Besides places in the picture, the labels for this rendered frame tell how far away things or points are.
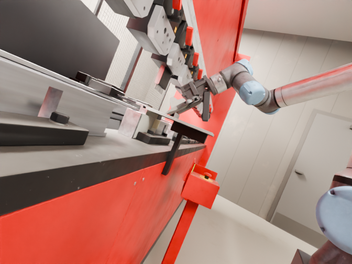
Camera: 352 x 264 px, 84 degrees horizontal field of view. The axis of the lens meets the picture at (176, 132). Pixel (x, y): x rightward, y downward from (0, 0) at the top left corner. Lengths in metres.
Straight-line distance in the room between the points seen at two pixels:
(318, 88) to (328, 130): 3.45
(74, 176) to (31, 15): 0.79
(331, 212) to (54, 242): 0.48
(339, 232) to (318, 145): 3.67
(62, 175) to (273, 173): 3.94
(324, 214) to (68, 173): 0.45
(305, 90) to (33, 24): 1.01
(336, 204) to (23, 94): 0.56
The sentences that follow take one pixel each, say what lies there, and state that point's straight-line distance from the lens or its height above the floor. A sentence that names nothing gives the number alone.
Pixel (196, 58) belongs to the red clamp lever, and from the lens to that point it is 0.96.
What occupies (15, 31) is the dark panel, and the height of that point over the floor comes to 1.07.
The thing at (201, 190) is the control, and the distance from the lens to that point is 1.01.
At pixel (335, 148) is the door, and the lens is 4.18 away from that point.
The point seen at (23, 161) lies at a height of 0.88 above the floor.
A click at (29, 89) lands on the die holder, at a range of 0.37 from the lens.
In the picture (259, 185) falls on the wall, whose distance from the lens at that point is 4.11.
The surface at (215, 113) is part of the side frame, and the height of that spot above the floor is 1.35.
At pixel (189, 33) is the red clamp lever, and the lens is 0.78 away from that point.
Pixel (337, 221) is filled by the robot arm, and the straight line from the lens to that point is 0.49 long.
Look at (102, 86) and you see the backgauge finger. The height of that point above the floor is 1.01.
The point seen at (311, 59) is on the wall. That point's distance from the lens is 4.58.
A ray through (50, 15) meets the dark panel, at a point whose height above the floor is 1.19.
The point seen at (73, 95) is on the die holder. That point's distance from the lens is 0.43.
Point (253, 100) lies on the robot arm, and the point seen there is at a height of 1.15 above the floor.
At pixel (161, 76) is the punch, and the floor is 1.13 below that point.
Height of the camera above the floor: 0.98
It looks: 2 degrees down
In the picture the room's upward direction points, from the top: 22 degrees clockwise
